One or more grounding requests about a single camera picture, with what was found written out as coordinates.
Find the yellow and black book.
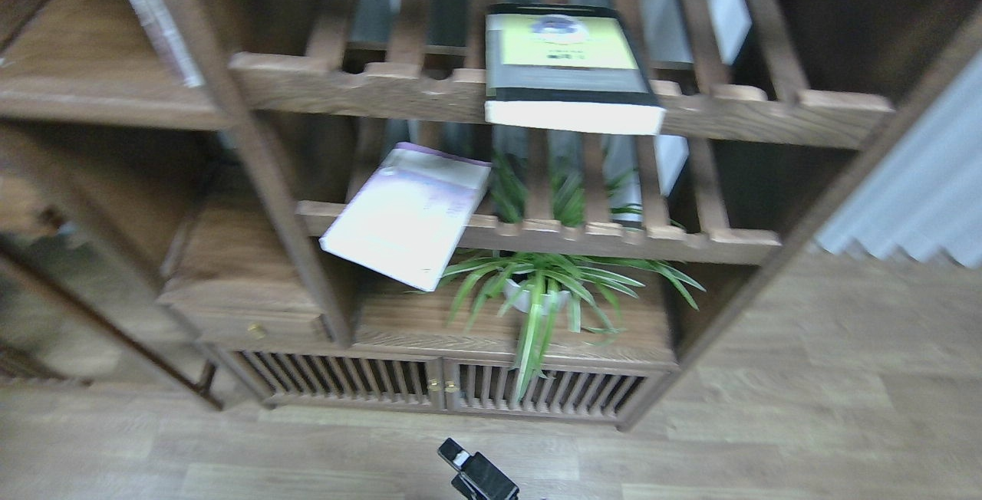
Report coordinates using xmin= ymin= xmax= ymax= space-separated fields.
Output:
xmin=484 ymin=3 xmax=666 ymax=137

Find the white and purple book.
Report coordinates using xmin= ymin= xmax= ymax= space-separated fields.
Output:
xmin=318 ymin=141 xmax=492 ymax=291

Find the thin white upright book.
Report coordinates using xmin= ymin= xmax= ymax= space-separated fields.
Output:
xmin=129 ymin=0 xmax=204 ymax=87

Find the dark wooden bookshelf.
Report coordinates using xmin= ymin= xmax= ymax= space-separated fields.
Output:
xmin=2 ymin=0 xmax=980 ymax=431

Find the brass drawer knob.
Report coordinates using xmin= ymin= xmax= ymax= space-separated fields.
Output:
xmin=246 ymin=322 xmax=268 ymax=340

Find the white curtain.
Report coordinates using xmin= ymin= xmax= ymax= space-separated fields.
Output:
xmin=813 ymin=55 xmax=981 ymax=268

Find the white plant pot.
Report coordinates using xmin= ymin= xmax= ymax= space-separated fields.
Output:
xmin=503 ymin=278 xmax=571 ymax=314

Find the green spider plant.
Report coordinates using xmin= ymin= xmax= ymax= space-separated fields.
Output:
xmin=438 ymin=152 xmax=706 ymax=398

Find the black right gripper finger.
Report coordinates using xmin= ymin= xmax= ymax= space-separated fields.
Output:
xmin=437 ymin=438 xmax=520 ymax=499

